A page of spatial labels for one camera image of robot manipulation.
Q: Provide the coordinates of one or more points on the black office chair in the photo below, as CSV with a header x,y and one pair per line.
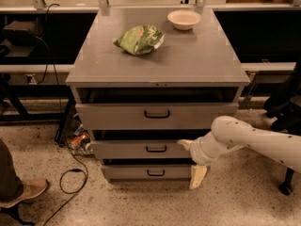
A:
x,y
285,104

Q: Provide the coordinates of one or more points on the white bowl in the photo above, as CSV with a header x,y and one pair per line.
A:
x,y
184,19

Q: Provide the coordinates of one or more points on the grey drawer cabinet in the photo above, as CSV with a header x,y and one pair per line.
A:
x,y
196,66

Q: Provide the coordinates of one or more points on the brown trouser leg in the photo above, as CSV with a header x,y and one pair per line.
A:
x,y
11,186

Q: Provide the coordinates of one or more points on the grey top drawer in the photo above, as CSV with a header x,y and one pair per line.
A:
x,y
152,116

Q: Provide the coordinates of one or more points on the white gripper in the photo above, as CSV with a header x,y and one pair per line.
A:
x,y
197,152

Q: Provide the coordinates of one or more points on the tan shoe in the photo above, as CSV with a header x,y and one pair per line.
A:
x,y
32,189

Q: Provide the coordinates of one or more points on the green chip bag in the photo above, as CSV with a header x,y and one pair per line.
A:
x,y
140,40

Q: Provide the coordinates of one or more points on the grey drawer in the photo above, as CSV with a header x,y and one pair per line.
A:
x,y
146,172
152,116
137,149

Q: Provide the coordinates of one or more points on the wire trash basket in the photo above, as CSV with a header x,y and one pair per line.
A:
x,y
73,127

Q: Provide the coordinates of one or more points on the grey bottom drawer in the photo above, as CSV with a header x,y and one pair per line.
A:
x,y
146,172

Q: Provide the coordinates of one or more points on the dark box on shelf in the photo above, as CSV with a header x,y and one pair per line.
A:
x,y
22,33

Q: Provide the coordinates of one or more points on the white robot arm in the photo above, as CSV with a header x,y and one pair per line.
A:
x,y
229,134

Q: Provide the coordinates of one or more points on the crushed orange can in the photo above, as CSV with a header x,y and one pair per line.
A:
x,y
80,141

